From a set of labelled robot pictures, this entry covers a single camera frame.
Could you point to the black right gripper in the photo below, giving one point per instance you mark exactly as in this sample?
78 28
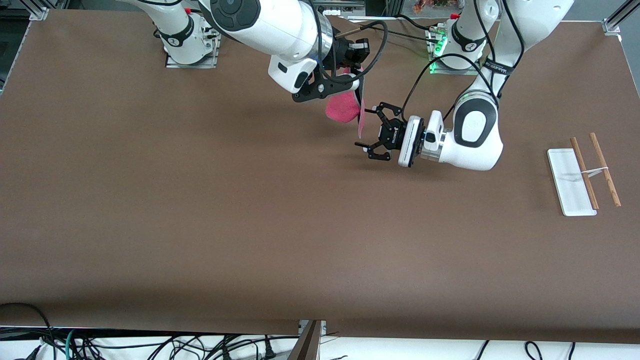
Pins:
343 54

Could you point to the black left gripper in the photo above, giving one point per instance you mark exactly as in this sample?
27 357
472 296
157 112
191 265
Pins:
389 136

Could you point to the pink towel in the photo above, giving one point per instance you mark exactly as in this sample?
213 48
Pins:
342 107

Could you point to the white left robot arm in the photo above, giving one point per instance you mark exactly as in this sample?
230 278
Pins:
475 130

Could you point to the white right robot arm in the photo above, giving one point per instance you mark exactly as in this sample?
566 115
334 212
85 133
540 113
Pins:
270 25

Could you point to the white rack base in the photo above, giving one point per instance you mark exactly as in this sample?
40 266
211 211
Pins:
570 190

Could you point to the white rack crossbar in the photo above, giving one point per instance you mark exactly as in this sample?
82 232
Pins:
595 172

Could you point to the orange background item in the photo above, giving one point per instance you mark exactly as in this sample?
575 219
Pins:
425 5

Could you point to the wooden table beam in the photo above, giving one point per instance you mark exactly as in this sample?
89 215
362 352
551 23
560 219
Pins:
307 345

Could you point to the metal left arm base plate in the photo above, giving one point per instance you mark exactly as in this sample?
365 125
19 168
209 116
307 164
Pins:
450 71

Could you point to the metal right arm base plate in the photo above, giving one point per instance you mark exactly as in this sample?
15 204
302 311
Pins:
192 65

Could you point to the metal table bracket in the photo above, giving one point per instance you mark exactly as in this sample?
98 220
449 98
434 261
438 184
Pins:
323 327

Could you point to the aluminium frame corner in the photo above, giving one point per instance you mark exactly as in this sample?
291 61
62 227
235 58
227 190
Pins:
39 11
617 20

